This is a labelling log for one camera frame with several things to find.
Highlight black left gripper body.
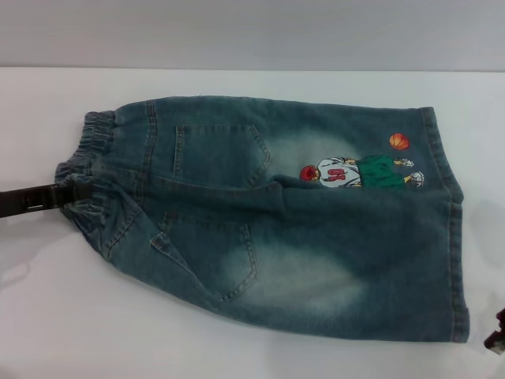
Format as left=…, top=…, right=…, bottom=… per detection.
left=0, top=186, right=31, bottom=218

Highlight blue denim shorts with cartoon print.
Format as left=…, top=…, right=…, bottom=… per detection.
left=54, top=94, right=473, bottom=344

